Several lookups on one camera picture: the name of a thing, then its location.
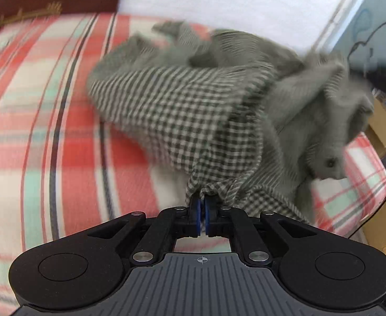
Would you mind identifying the grey striped long-sleeve shirt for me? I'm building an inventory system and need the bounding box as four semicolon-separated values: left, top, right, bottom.
87;21;376;224

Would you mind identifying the red plaid bed sheet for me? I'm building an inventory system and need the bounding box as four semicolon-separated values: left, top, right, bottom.
0;13;386;307

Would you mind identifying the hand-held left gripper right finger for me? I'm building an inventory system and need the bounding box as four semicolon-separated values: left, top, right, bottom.
204;197;317;267

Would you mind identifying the light wooden furniture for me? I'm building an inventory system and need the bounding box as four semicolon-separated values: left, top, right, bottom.
361;184;386;270

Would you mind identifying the cardboard box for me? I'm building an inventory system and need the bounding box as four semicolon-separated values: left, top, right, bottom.
364;99;386;159

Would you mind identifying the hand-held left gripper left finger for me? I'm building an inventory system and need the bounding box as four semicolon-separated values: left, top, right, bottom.
88;197;202;267

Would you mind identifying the blue door with cartoon drawing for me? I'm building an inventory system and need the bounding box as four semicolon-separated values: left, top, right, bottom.
325;0;386;73

